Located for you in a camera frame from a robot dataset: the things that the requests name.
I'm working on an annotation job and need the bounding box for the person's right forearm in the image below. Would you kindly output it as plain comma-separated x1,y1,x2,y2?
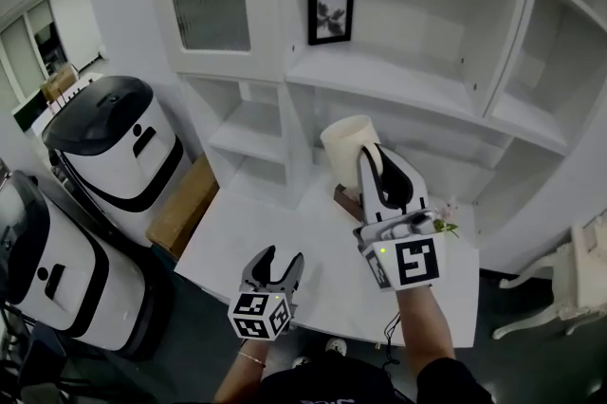
395,285,459,376

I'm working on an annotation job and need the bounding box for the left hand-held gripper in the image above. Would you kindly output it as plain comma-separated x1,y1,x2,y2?
227,244,306,341

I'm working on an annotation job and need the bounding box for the person's left forearm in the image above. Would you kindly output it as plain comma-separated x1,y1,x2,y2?
212,338,277,404

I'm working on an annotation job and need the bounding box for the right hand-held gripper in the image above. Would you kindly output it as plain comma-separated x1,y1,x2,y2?
352,145,450,293

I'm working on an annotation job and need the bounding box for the small potted flower plant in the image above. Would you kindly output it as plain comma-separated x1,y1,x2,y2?
432,195,462,239

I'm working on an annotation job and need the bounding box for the brown wooden organizer box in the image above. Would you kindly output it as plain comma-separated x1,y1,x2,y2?
333,183,367,223

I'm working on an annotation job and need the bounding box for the white ornate vanity table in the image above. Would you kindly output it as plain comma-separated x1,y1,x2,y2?
491,211,607,341

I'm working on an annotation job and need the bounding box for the person's black shirt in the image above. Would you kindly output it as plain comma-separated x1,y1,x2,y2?
258,353,495,404

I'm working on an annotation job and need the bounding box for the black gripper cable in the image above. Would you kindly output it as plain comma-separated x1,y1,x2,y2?
381,311,405,376

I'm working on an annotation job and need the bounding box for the white black service robot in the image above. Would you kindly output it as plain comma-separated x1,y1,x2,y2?
0,169,175,361
41,75,192,248

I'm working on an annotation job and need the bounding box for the black picture frame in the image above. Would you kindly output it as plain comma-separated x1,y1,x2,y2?
306,0,356,46

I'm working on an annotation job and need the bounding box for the flat brown cardboard box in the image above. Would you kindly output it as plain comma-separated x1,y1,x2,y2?
145,155,221,262

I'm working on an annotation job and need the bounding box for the cream cup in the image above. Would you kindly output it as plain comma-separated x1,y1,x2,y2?
320,114,383,193

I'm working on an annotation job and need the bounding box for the person's right white shoe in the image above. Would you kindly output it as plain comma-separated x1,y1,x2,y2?
324,336,349,356

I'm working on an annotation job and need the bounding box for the white desk with hutch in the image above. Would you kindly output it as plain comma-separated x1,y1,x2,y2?
140,0,607,349

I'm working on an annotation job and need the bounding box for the thin wrist bracelet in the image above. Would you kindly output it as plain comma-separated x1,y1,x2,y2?
236,349,268,369

